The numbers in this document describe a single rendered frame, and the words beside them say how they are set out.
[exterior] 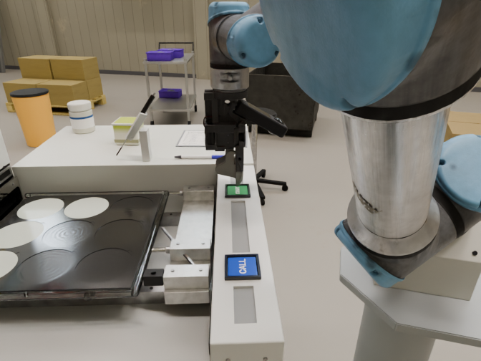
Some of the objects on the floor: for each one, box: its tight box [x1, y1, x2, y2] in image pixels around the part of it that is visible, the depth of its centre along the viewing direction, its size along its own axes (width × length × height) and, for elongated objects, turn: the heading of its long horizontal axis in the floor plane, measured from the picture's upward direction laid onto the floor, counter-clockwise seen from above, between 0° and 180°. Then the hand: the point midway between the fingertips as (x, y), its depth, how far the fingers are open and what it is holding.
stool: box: [246, 107, 288, 206], centre depth 277 cm, size 54×51×64 cm
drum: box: [9, 88, 56, 147], centre depth 377 cm, size 35×36×56 cm
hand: (240, 180), depth 79 cm, fingers closed
